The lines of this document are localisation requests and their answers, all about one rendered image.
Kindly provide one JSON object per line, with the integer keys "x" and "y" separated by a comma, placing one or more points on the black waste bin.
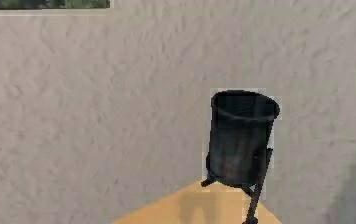
{"x": 239, "y": 140}

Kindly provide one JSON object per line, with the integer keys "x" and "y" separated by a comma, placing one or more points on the window with white frame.
{"x": 46, "y": 4}

